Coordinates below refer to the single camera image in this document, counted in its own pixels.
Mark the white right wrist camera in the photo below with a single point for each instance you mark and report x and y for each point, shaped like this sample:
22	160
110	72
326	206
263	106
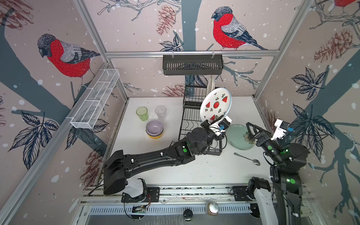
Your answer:
282	129

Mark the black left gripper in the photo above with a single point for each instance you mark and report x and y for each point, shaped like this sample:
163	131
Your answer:
205	123

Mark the strawberry pattern plate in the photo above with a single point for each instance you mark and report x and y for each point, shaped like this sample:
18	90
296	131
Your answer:
216	104

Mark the green floral plate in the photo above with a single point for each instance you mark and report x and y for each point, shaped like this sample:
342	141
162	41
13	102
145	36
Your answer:
238	137

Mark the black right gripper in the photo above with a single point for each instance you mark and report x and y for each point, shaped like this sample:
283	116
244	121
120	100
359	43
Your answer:
262	137

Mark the black two-tier dish rack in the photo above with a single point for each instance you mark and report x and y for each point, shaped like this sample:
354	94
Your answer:
193	97

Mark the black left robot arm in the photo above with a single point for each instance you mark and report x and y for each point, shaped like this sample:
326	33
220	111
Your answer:
120	167

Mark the lilac ceramic bowl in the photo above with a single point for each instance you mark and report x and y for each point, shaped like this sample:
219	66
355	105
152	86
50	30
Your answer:
154	127

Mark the clear glass cup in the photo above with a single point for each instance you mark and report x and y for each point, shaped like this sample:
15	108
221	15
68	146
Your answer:
161	112

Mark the green glass cup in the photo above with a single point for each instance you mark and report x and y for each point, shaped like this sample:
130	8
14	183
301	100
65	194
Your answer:
142	113

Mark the silver round button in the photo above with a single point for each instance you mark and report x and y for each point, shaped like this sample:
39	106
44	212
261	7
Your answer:
212	208

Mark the yellow bowl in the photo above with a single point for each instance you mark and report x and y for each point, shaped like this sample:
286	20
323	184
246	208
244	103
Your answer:
155	137

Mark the black round knob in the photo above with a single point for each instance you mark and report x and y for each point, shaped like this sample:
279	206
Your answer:
188	215

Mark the black hanging wall basket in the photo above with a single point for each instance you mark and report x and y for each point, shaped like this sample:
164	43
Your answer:
184	65

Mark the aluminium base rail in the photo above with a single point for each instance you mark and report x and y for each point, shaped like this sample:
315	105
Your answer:
175	200

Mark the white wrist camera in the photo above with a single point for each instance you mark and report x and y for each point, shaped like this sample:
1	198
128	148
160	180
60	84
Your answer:
282	129
224	123

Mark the cream plate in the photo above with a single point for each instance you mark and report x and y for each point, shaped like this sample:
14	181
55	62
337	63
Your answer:
210	86

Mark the silver metal spoon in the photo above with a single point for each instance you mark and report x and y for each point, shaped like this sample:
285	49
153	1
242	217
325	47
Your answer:
255	161

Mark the white mesh wall shelf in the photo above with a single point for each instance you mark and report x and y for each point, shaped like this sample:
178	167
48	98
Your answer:
90	110

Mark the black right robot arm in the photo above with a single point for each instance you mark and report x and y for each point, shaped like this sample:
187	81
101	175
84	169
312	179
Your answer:
287	160

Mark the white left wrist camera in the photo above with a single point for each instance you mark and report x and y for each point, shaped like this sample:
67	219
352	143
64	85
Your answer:
224	123

